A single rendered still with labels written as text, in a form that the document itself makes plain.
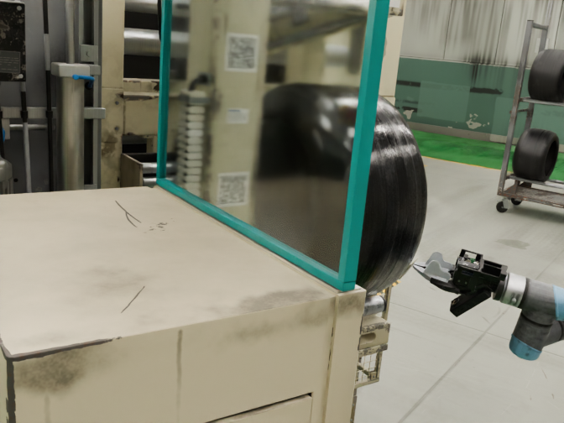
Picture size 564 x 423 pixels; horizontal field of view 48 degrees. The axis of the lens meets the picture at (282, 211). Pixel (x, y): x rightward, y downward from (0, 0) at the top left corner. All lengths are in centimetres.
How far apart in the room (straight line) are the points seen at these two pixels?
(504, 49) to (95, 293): 1233
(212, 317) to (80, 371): 14
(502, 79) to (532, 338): 1127
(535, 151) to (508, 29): 628
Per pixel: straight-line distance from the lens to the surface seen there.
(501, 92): 1278
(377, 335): 168
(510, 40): 1284
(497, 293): 158
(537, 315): 161
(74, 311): 67
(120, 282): 74
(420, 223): 150
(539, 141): 686
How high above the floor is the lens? 154
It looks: 15 degrees down
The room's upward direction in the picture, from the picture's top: 5 degrees clockwise
